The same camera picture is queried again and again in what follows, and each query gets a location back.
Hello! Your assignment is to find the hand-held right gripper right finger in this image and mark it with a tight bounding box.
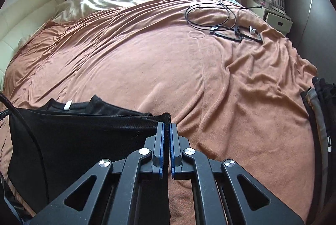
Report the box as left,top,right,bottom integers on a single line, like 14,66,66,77
169,123,305,225

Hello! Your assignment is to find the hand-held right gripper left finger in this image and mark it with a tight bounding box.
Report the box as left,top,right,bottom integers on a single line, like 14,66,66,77
29,121,172,225

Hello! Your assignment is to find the black t-shirt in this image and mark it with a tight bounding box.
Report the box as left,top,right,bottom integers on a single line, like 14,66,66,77
7,94,172,204

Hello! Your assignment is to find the pile of dark clothes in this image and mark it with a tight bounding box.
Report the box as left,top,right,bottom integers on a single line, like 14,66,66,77
301,77,336,165

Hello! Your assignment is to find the brown blanket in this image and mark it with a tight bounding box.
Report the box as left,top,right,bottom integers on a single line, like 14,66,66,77
0,0,319,225

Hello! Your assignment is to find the white nightstand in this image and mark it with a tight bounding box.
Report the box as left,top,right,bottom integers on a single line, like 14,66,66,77
247,0,293,34

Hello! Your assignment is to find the cream leather headboard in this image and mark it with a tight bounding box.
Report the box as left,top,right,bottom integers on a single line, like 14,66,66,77
0,0,66,89

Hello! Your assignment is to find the coiled black cable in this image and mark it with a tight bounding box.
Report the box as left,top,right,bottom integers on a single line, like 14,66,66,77
185,1,263,31

